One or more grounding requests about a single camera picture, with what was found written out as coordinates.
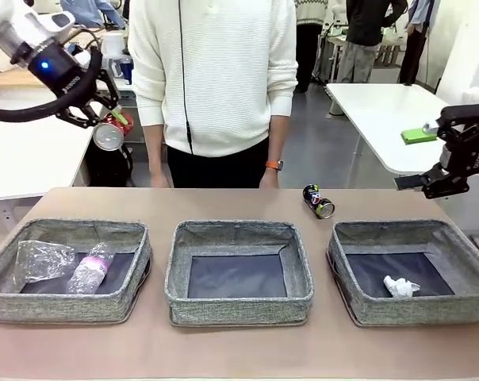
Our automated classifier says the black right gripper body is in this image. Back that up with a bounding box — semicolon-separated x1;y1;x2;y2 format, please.
440;121;479;179

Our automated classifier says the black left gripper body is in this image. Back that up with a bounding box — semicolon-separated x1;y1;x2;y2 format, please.
26;41;97;109

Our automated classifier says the crushed red soda can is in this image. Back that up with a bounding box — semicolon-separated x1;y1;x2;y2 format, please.
93;114;134;152

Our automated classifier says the white paper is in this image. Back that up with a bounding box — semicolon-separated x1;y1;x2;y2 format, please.
383;275;422;298

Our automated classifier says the black crushed soda can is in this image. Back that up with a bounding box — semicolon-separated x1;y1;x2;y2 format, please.
301;183;336;220

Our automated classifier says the clear plastic cup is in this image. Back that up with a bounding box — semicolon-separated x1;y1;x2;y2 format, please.
17;239;77;283

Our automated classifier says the clear plastic water bottle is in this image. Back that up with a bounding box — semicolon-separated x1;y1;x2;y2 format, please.
67;242;116;295

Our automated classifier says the person's left forearm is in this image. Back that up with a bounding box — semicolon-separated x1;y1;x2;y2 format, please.
266;114;292;163

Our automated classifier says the person's right forearm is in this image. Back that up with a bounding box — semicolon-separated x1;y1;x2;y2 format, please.
143;125;167;179

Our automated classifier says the person's right hand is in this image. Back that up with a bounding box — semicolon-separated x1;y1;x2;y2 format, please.
150;174;173;190

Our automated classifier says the person's left hand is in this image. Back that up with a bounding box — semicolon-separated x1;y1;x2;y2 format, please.
259;168;282;190

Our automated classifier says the blue bottle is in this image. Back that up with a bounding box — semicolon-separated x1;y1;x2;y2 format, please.
119;56;133;85

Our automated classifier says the wooden table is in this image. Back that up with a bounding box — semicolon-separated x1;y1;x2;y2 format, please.
0;71;58;95

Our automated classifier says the white cylinder container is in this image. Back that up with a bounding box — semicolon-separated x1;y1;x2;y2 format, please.
101;31;124;59

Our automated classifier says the black backpack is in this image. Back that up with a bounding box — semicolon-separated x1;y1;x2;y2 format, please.
84;142;134;187

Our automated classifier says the white table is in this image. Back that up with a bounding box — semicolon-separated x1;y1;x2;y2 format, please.
0;101;96;203
326;82;479;178

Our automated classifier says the person in light blue shirt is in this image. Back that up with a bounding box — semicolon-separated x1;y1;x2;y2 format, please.
400;0;450;85

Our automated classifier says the person in white sweater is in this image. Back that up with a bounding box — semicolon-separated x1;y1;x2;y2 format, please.
127;0;299;190

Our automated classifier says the grey fabric basket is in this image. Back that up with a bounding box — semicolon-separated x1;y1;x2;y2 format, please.
163;220;315;327
0;217;153;325
326;219;479;327

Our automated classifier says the person in black top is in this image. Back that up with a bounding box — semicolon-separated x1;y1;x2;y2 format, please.
338;0;407;84

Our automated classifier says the person in patterned sweater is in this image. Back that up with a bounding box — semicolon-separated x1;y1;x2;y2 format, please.
294;0;328;94

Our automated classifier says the black cord on sweater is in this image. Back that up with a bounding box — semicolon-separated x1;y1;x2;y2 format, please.
178;0;195;154

